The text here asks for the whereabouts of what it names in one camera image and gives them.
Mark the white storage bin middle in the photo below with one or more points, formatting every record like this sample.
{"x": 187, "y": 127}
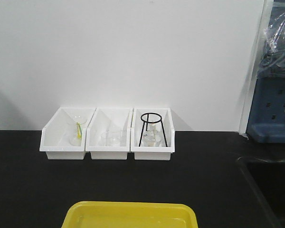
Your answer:
{"x": 107, "y": 118}

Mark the yellow plastic tray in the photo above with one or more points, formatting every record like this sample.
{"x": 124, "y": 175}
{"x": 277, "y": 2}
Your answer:
{"x": 102, "y": 214}

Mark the glass flask with yellow stick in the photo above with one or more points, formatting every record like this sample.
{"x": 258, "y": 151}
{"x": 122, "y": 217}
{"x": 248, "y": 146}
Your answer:
{"x": 76, "y": 122}

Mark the white storage bin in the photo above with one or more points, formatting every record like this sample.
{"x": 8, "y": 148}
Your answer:
{"x": 152, "y": 153}
{"x": 55, "y": 136}
{"x": 107, "y": 118}

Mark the white storage bin right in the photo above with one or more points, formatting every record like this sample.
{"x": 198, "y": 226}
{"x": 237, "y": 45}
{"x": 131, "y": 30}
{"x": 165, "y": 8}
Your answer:
{"x": 152, "y": 153}

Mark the black wire tripod stand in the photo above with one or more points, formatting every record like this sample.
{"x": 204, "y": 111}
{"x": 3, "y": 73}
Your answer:
{"x": 148, "y": 118}

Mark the black lab sink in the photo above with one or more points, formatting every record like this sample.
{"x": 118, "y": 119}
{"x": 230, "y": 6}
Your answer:
{"x": 266, "y": 178}

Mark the clear plastic bag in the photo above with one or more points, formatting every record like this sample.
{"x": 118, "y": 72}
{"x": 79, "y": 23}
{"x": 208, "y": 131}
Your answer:
{"x": 273, "y": 60}

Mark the clear glass beakers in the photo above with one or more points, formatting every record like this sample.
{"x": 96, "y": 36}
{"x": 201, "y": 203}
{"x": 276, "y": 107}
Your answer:
{"x": 111, "y": 137}

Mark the white storage bin left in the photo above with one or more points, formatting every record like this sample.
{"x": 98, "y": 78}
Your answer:
{"x": 55, "y": 136}

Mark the clear glass conical flask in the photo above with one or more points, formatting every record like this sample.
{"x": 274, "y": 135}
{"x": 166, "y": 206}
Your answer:
{"x": 152, "y": 135}

